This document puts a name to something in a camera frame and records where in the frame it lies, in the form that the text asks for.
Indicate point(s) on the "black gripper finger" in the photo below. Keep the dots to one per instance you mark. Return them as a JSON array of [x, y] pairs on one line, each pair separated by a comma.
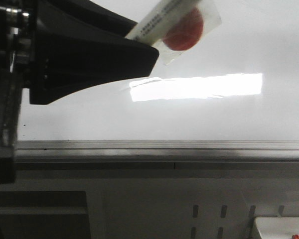
[[79, 44]]

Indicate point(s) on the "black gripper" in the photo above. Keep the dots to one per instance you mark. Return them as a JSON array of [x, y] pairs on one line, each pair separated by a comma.
[[17, 55]]

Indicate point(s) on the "white whiteboard marker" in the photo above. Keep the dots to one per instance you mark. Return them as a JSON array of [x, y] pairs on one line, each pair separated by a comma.
[[165, 15]]

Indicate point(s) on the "red round magnet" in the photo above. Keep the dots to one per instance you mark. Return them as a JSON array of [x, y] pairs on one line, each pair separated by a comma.
[[186, 33]]

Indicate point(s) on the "dark grey cabinet block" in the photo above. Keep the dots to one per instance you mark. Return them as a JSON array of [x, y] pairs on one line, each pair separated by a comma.
[[44, 215]]

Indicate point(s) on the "white perforated metal panel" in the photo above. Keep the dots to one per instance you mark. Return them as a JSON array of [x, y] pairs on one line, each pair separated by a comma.
[[186, 208]]

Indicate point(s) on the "white box with red part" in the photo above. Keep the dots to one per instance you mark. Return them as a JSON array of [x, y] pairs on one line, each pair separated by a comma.
[[275, 228]]

